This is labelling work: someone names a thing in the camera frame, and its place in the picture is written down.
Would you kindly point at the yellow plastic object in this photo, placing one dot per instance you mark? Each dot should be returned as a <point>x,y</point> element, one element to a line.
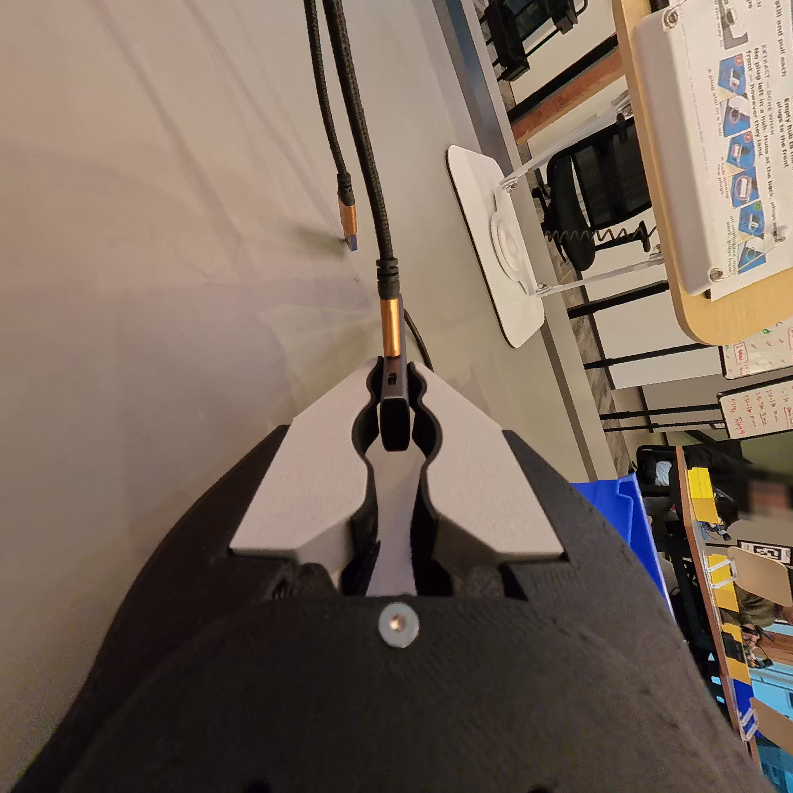
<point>701,493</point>

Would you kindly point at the black utility cart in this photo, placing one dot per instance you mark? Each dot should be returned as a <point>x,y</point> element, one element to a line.
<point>527,31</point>

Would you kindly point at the dark USB hub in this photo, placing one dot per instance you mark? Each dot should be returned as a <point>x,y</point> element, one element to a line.
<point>394,403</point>

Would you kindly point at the black office chair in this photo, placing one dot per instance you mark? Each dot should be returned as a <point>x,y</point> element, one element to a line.
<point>601,186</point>

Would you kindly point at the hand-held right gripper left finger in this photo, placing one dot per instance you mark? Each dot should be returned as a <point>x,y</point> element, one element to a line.
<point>310,483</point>

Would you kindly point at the whiteboard with writing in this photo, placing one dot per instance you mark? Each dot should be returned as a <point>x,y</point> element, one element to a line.
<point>758,409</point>
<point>758,350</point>

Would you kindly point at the wooden display board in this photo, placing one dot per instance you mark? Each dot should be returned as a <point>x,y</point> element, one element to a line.
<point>644,161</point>

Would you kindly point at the blue plastic bin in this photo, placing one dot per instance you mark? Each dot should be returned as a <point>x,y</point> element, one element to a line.
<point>626,521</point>

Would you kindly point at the printed instruction sheet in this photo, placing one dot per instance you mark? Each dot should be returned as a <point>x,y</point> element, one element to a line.
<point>744,136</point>

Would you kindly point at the wooden post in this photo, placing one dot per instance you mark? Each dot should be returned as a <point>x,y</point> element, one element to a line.
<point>570,93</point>

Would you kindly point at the wooden workbench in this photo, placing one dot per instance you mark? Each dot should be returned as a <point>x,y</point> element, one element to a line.
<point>731,644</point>

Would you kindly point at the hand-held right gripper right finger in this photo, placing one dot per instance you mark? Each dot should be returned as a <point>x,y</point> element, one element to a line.
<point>490,490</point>

